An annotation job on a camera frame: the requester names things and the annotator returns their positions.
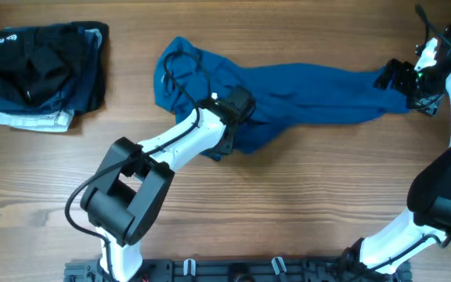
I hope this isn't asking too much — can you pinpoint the blue polo shirt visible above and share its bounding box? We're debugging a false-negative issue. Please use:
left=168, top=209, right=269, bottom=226
left=153, top=37, right=409, bottom=154

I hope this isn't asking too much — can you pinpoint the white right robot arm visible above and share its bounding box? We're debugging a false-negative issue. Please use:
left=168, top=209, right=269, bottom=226
left=334, top=38, right=451, bottom=281

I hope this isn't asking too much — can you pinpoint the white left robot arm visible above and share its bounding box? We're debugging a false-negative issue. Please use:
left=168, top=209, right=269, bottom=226
left=80, top=87, right=255, bottom=281

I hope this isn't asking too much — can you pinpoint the navy folded garment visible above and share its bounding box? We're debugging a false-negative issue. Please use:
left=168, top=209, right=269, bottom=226
left=0, top=27, right=103, bottom=116

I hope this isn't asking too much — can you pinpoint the white folded garment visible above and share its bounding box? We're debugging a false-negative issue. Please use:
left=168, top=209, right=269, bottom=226
left=0, top=110, right=74, bottom=132

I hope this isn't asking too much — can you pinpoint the black folded garment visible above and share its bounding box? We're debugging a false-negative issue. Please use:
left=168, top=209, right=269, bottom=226
left=0, top=21, right=110, bottom=113

